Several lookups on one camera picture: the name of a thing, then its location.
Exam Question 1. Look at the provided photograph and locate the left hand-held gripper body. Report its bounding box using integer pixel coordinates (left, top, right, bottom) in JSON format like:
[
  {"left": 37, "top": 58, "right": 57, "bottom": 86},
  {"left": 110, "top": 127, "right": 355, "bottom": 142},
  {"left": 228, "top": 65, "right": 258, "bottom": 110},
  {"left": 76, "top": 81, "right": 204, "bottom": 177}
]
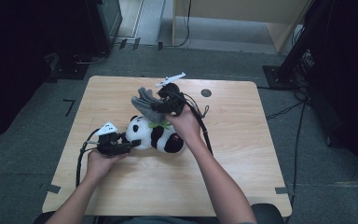
[{"left": 94, "top": 120, "right": 129, "bottom": 158}]

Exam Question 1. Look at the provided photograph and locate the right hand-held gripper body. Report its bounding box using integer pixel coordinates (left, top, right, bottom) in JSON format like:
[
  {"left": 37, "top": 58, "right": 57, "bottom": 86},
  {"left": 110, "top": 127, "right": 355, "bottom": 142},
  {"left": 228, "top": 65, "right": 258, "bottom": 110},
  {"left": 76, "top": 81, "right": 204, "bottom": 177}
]
[{"left": 155, "top": 72, "right": 188, "bottom": 118}]

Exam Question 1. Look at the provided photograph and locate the grey cloth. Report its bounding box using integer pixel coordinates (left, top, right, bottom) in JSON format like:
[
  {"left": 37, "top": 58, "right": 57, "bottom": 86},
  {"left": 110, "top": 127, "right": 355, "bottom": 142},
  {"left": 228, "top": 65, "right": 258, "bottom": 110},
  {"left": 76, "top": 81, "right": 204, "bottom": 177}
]
[{"left": 131, "top": 87, "right": 169, "bottom": 125}]

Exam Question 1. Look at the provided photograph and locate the panda plush toy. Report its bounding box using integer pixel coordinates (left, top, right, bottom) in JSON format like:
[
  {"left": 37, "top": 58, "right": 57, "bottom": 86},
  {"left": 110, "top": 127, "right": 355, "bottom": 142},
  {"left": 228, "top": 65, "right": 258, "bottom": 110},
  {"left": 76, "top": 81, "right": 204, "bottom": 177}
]
[{"left": 124, "top": 115, "right": 186, "bottom": 154}]

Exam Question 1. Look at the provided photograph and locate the person's left hand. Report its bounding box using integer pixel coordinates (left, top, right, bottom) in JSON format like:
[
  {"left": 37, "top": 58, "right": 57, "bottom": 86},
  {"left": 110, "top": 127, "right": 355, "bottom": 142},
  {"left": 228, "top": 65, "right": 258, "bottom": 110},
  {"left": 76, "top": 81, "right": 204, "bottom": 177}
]
[{"left": 85, "top": 148, "right": 129, "bottom": 185}]

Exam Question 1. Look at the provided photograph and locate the person's right hand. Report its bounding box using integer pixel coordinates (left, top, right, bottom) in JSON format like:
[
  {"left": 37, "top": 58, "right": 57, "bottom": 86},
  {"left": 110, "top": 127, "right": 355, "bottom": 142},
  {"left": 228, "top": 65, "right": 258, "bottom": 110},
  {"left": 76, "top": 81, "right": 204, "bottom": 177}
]
[{"left": 164, "top": 104, "right": 203, "bottom": 147}]

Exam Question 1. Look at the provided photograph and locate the black angled floor tape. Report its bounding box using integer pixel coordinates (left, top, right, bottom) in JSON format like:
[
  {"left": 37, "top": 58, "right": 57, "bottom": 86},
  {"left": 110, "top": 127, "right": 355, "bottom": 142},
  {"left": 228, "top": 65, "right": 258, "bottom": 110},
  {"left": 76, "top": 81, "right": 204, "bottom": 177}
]
[{"left": 62, "top": 98, "right": 76, "bottom": 118}]

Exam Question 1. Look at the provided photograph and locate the person's clothing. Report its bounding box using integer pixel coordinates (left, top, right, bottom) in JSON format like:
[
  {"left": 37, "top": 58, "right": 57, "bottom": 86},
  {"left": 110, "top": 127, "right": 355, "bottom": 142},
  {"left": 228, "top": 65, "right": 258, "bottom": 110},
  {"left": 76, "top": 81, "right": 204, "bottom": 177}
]
[{"left": 96, "top": 216, "right": 213, "bottom": 224}]

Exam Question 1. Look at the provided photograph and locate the black cabinet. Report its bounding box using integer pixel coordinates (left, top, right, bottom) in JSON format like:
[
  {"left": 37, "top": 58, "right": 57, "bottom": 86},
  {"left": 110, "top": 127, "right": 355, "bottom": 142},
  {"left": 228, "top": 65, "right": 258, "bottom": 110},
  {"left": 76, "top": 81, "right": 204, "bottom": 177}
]
[{"left": 85, "top": 0, "right": 124, "bottom": 56}]

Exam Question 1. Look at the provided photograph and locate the black chair armrest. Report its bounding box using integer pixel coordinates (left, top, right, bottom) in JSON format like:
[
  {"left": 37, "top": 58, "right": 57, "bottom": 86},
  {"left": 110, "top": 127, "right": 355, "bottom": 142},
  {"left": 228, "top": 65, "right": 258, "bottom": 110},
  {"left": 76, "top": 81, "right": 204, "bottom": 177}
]
[{"left": 32, "top": 211, "right": 57, "bottom": 224}]

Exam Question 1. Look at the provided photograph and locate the beige wooden desk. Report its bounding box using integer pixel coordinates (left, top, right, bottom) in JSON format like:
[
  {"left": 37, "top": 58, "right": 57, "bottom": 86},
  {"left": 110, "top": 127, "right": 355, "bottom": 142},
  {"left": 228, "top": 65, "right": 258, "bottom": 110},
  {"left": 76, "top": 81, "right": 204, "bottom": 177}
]
[{"left": 171, "top": 0, "right": 317, "bottom": 54}]

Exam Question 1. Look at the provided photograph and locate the dark curtain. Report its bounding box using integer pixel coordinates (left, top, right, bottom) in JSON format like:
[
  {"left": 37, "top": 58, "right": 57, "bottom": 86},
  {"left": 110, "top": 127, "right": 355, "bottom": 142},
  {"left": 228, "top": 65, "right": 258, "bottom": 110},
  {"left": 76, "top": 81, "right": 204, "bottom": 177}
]
[{"left": 0, "top": 0, "right": 90, "bottom": 147}]

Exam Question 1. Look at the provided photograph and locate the black metal stand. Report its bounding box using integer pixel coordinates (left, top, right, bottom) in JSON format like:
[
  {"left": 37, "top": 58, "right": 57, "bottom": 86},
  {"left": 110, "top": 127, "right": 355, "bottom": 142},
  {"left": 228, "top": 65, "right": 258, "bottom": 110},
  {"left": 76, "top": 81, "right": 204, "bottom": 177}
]
[{"left": 262, "top": 0, "right": 327, "bottom": 91}]

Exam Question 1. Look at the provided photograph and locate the left hand-held gripper cable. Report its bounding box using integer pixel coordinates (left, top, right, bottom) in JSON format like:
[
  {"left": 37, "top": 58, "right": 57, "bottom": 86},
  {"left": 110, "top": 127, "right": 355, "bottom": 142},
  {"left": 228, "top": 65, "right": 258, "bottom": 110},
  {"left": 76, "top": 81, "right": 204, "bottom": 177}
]
[{"left": 76, "top": 128, "right": 103, "bottom": 189}]

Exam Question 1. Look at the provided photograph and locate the hand-held gripper cable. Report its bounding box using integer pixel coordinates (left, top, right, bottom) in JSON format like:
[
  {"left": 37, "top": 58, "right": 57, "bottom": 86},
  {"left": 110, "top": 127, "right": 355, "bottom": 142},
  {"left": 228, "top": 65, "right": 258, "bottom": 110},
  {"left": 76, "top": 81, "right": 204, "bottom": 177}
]
[
  {"left": 178, "top": 91, "right": 214, "bottom": 157},
  {"left": 76, "top": 128, "right": 103, "bottom": 189}
]

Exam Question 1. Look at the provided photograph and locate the right hand-held gripper cable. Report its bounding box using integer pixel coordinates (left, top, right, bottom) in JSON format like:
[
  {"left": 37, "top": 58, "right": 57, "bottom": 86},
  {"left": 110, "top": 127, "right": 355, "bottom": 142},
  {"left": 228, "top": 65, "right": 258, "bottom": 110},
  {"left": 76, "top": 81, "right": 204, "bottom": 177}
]
[{"left": 178, "top": 91, "right": 214, "bottom": 157}]

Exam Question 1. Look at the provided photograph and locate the hanging black cable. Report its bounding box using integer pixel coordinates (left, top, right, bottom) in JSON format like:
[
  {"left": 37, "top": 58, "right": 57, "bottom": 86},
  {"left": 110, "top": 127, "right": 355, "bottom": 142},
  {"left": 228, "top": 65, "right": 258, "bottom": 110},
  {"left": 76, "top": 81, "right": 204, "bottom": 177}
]
[{"left": 164, "top": 0, "right": 192, "bottom": 49}]

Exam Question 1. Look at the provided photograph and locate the looped black floor cable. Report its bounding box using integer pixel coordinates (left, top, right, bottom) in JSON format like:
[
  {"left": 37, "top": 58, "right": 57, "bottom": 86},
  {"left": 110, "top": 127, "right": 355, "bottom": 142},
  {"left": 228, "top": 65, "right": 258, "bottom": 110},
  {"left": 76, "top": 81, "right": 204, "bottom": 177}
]
[{"left": 72, "top": 50, "right": 110, "bottom": 65}]

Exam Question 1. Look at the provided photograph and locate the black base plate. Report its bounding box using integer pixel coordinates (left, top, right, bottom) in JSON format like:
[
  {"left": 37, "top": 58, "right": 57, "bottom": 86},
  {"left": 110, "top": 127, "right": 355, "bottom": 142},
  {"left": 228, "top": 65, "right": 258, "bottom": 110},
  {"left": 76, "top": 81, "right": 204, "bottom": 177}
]
[{"left": 45, "top": 52, "right": 90, "bottom": 83}]

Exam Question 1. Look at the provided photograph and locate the short black floor cable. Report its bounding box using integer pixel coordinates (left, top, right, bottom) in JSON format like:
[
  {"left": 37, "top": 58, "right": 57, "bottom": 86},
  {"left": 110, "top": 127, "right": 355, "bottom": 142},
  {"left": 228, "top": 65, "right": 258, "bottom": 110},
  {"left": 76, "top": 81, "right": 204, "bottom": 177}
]
[{"left": 265, "top": 98, "right": 309, "bottom": 121}]

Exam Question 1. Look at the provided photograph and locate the long black floor cable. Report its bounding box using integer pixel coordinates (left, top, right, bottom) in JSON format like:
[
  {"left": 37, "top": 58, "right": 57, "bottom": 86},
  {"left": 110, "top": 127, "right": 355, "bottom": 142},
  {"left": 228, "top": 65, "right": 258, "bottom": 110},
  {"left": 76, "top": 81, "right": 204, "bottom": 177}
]
[{"left": 283, "top": 101, "right": 308, "bottom": 224}]

